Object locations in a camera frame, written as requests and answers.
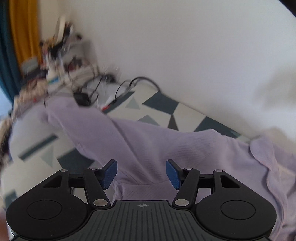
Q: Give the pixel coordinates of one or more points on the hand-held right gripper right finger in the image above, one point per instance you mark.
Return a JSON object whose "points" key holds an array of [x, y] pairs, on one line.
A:
{"points": [[173, 173]]}

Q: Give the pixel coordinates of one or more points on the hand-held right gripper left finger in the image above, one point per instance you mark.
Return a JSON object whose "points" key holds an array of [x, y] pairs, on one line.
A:
{"points": [[109, 172]]}

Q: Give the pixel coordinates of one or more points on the lilac knit cardigan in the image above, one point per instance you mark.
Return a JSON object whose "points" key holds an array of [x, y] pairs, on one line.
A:
{"points": [[138, 143]]}

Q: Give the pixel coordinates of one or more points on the geometric patterned table mat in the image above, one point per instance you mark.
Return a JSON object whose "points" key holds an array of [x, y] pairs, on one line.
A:
{"points": [[161, 104]]}

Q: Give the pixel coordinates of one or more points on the white desk pad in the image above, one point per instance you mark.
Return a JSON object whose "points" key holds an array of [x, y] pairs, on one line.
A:
{"points": [[106, 90]]}

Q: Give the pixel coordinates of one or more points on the row of cosmetic bottles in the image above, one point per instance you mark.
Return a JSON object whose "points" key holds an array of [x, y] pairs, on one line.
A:
{"points": [[60, 46]]}

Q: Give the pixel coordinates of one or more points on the teal curtain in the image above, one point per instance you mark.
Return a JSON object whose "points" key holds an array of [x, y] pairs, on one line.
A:
{"points": [[7, 58]]}

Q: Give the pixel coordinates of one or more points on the yellow curtain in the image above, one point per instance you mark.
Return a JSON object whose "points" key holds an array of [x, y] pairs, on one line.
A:
{"points": [[25, 30]]}

